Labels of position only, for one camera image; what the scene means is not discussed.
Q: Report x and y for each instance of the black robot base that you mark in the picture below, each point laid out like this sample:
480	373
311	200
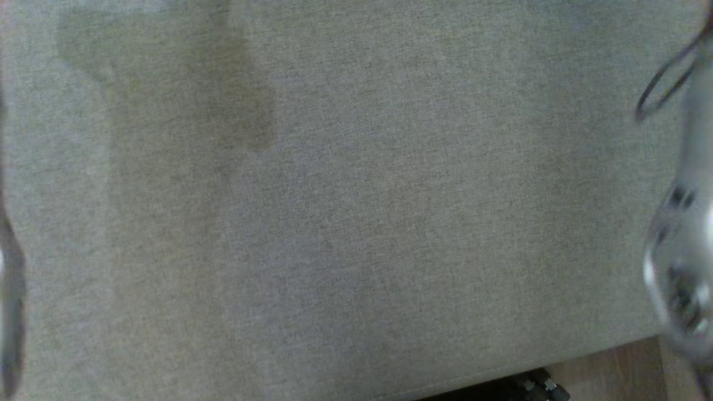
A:
512	387

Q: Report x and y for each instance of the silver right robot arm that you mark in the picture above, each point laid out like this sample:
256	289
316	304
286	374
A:
690	250

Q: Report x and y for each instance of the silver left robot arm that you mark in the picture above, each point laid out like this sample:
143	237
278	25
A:
11	312

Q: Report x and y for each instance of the grey fabric sofa seat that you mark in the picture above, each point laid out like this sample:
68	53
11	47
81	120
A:
356	195

